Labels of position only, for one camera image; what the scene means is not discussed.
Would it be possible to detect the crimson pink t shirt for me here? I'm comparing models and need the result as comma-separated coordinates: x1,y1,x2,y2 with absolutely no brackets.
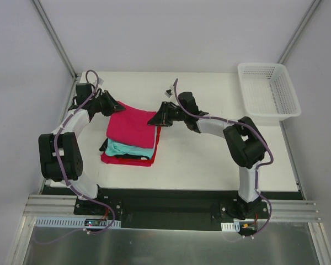
106,101,157,149

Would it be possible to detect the teal t shirt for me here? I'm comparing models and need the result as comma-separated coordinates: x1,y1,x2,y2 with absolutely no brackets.
105,138,156,162

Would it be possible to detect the red t shirt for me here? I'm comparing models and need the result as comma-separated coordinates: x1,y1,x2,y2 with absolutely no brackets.
100,127,161,167

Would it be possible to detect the white plastic basket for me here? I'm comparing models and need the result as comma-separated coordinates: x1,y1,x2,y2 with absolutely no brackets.
237,62,301,126

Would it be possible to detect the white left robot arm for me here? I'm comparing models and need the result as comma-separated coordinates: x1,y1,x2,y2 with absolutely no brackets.
38,83,126,215

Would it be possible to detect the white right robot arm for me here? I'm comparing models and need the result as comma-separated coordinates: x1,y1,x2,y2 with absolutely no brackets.
147,92,266,220

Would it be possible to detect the folded dark printed t shirt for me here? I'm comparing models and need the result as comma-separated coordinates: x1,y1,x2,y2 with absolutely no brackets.
99,138,152,162

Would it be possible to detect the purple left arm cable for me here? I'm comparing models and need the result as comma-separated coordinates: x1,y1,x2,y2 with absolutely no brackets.
52,70,102,191

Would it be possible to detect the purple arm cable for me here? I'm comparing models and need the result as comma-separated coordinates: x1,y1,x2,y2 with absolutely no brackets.
173,78,275,238
52,70,102,191

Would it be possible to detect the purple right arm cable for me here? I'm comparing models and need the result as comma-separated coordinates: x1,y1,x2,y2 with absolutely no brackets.
173,78,275,238

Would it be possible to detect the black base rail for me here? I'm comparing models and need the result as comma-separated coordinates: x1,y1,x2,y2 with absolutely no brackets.
73,188,270,233

